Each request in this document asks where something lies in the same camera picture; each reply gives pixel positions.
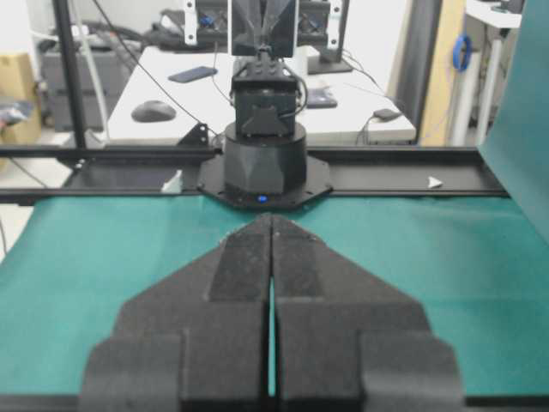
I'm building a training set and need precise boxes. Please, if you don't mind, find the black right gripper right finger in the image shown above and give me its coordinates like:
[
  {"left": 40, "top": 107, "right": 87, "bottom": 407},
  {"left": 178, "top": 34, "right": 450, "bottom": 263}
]
[{"left": 272, "top": 215, "right": 464, "bottom": 411}]

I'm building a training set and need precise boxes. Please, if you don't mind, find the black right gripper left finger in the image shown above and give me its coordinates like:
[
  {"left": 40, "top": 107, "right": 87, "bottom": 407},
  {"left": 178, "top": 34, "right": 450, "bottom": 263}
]
[{"left": 81, "top": 215, "right": 273, "bottom": 411}]

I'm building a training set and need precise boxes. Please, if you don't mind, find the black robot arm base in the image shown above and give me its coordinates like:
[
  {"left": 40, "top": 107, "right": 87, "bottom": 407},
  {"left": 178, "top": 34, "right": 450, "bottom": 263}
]
[{"left": 197, "top": 47, "right": 333, "bottom": 210}]

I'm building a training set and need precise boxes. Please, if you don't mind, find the black computer mouse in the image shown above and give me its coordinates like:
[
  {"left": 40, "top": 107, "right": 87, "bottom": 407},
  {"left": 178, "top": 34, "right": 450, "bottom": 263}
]
[{"left": 131, "top": 100, "right": 177, "bottom": 123}]

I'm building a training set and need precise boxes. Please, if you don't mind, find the white office desk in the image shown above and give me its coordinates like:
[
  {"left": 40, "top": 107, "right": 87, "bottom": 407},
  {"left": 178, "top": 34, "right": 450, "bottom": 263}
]
[{"left": 108, "top": 47, "right": 416, "bottom": 146}]

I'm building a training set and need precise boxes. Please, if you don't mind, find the dark smartphone on desk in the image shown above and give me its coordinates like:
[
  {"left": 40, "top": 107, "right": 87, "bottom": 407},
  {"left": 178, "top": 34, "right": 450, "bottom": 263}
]
[{"left": 168, "top": 66, "right": 218, "bottom": 83}]

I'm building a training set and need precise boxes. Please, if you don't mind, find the black monitor stand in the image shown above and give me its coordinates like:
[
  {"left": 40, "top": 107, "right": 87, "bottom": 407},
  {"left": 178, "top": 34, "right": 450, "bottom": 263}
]
[{"left": 307, "top": 1, "right": 353, "bottom": 75}]

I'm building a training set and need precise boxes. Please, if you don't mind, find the cardboard box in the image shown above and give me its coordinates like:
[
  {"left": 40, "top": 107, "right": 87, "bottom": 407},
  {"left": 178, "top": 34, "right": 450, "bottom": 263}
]
[{"left": 1, "top": 53, "right": 41, "bottom": 145}]

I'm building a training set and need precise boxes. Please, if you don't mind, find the black aluminium frame rail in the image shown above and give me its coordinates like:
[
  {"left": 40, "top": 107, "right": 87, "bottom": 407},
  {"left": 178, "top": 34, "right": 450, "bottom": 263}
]
[{"left": 1, "top": 146, "right": 508, "bottom": 210}]

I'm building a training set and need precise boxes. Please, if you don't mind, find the blue cable coil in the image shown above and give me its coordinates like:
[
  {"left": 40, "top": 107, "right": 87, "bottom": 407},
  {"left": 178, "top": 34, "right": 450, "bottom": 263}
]
[{"left": 453, "top": 33, "right": 473, "bottom": 73}]

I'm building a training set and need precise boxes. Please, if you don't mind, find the black vertical frame post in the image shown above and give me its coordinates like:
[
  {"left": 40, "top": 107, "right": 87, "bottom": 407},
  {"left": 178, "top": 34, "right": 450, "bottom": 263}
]
[{"left": 52, "top": 0, "right": 87, "bottom": 149}]

